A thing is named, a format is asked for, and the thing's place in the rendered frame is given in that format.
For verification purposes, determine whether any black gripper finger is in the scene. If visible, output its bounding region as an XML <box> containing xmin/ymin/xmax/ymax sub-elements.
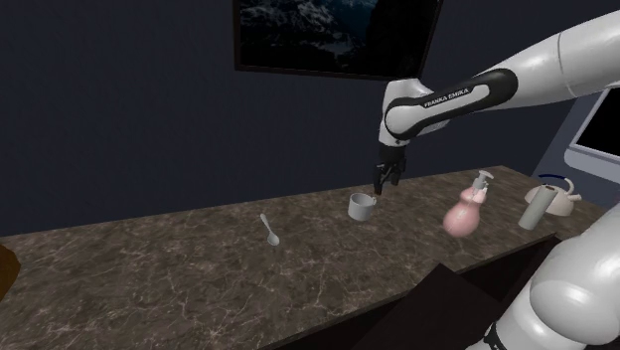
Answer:
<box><xmin>373</xmin><ymin>163</ymin><xmax>391</xmax><ymax>197</ymax></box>

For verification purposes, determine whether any white mug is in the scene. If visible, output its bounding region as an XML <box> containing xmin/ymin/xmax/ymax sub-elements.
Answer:
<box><xmin>347</xmin><ymin>192</ymin><xmax>378</xmax><ymax>223</ymax></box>

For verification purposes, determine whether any pink soap dispenser bottle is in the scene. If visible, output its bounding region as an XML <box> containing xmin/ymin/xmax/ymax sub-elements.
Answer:
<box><xmin>441</xmin><ymin>170</ymin><xmax>495</xmax><ymax>240</ymax></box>

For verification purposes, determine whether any silver spoon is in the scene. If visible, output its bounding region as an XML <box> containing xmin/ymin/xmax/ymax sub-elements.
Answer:
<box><xmin>259</xmin><ymin>213</ymin><xmax>281</xmax><ymax>248</ymax></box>

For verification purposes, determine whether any dark robot stand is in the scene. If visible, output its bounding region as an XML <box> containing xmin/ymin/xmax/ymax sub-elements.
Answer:
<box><xmin>351</xmin><ymin>262</ymin><xmax>505</xmax><ymax>350</ymax></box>

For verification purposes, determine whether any paper towel roll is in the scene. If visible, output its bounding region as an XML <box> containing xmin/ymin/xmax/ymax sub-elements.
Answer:
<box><xmin>517</xmin><ymin>185</ymin><xmax>559</xmax><ymax>232</ymax></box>

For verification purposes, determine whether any white kettle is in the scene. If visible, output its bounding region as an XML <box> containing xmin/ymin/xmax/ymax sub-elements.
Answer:
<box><xmin>524</xmin><ymin>174</ymin><xmax>582</xmax><ymax>218</ymax></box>

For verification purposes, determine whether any white framed window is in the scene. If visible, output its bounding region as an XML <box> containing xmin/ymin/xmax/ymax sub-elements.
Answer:
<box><xmin>563</xmin><ymin>87</ymin><xmax>620</xmax><ymax>185</ymax></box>

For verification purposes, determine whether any brown wooden object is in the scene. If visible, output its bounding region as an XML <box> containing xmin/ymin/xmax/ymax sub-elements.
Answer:
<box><xmin>0</xmin><ymin>244</ymin><xmax>22</xmax><ymax>302</ymax></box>

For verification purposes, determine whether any dark framed wall picture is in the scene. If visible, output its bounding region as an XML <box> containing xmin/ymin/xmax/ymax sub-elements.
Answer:
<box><xmin>232</xmin><ymin>0</ymin><xmax>444</xmax><ymax>82</ymax></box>

